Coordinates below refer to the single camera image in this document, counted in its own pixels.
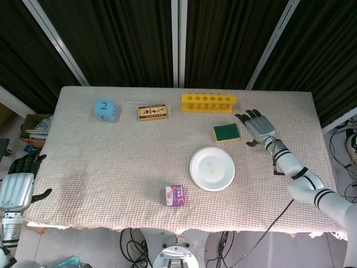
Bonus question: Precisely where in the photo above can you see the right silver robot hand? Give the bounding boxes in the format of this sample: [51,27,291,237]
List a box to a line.
[234,109,277,147]

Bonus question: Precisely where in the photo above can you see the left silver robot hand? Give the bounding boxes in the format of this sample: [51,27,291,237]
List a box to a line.
[0,154,53,212]

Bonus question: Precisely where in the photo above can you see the green sponge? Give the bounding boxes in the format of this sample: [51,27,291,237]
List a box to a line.
[213,123,242,143]

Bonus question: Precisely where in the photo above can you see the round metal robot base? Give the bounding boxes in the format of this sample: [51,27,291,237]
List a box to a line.
[152,245,199,268]

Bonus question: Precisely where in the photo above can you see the white round plate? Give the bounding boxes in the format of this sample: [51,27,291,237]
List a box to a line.
[189,146,236,192]

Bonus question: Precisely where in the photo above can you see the cardboard box with clutter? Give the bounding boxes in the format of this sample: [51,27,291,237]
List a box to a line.
[18,113,54,140]

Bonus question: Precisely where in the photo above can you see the yellow test tube rack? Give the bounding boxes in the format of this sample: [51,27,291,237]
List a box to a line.
[180,89,239,114]

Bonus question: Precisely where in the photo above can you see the yellow brown printed box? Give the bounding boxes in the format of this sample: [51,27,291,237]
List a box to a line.
[138,104,170,122]

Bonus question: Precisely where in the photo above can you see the purple small carton box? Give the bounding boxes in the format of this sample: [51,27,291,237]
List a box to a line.
[165,184,186,208]

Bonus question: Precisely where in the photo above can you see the blue numbered foam cube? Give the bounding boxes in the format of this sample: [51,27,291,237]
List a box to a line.
[93,99,118,123]

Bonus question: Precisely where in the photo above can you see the beige textured table cloth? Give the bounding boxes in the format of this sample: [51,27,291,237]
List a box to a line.
[21,85,349,241]

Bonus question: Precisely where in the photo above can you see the black corrugated curtain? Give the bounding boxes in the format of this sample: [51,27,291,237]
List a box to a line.
[0,0,357,128]

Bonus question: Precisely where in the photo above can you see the white metal frame post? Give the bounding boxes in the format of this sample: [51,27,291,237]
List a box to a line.
[21,0,90,87]
[171,0,188,88]
[245,0,302,90]

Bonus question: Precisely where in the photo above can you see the black floor cables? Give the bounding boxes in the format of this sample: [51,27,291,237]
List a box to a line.
[119,228,153,268]
[329,118,357,203]

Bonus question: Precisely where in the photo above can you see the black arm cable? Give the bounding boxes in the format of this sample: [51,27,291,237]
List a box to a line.
[223,199,295,268]

